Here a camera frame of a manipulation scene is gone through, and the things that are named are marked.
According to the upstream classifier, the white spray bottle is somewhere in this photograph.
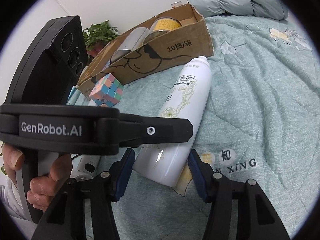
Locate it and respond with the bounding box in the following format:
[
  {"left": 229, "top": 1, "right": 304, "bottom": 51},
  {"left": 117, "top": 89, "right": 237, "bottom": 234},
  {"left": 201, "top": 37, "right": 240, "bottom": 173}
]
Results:
[{"left": 133, "top": 56, "right": 212, "bottom": 187}]

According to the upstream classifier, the pastel rubik's cube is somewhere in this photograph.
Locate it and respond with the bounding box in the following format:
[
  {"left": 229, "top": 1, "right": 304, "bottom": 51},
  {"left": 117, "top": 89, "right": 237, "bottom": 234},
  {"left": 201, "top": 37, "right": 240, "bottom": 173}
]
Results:
[{"left": 89, "top": 74, "right": 124, "bottom": 107}]

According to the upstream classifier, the silver metal tin can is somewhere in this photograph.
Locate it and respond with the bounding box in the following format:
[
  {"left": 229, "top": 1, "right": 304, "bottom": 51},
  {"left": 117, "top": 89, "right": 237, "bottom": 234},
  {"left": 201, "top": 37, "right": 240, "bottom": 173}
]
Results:
[{"left": 110, "top": 27, "right": 149, "bottom": 64}]

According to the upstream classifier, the yellow label tea jar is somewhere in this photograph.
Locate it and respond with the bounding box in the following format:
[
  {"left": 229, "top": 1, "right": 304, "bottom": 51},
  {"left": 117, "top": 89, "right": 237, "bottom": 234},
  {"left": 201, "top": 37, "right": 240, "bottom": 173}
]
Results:
[{"left": 143, "top": 17, "right": 182, "bottom": 44}]

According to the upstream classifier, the person's left hand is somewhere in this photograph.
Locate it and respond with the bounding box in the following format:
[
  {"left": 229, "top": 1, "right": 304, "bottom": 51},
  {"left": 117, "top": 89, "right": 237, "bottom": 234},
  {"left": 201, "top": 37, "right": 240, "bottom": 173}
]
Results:
[{"left": 2, "top": 144, "right": 73, "bottom": 213}]

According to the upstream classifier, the white flat device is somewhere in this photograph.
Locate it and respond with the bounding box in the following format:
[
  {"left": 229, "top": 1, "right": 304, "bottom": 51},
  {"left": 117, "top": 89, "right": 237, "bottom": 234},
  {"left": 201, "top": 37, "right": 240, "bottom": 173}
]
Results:
[{"left": 66, "top": 86, "right": 80, "bottom": 105}]

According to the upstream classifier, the potted plant red pot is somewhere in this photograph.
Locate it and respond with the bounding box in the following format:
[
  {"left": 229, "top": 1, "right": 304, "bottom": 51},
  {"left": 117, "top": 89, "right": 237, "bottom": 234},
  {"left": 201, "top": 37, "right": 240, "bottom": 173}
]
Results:
[{"left": 82, "top": 20, "right": 119, "bottom": 58}]

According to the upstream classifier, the large cardboard tray box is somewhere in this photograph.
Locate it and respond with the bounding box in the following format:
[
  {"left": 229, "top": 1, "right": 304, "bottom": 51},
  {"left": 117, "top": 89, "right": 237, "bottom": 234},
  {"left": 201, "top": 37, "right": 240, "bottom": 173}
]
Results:
[{"left": 76, "top": 3, "right": 214, "bottom": 96}]

